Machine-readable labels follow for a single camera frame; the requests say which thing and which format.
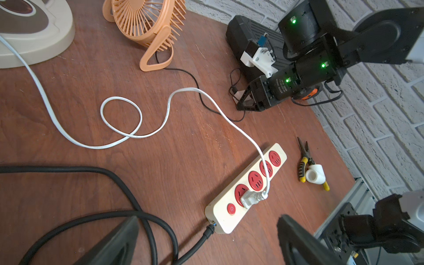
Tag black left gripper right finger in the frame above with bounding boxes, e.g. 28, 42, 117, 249
277, 214, 343, 265

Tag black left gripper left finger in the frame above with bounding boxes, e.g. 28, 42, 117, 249
75, 216, 139, 265

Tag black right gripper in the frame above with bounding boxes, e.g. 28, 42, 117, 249
236, 76, 294, 111

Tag white fan plug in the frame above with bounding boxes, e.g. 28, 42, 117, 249
240, 190, 268, 209

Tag beige red power strip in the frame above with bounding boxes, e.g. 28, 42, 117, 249
205, 143, 287, 234

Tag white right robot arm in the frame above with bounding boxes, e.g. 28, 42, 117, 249
226, 1, 424, 112

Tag white pipe elbow fitting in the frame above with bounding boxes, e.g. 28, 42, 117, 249
305, 164, 326, 185

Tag small orange desk fan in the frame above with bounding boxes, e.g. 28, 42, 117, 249
102, 0, 187, 72

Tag beige raccoon desk fan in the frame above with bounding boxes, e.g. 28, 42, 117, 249
1, 1, 75, 65

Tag grey usb wall adapter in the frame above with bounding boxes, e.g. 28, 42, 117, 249
230, 88, 245, 104

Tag black power strip cable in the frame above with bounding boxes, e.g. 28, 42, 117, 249
0, 165, 216, 265

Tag black orange-fan cable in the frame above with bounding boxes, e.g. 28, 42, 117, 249
155, 51, 246, 123

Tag yellow handled pliers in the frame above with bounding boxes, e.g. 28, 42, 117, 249
297, 137, 330, 191

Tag aluminium front rail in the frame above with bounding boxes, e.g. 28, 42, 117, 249
312, 177, 424, 265

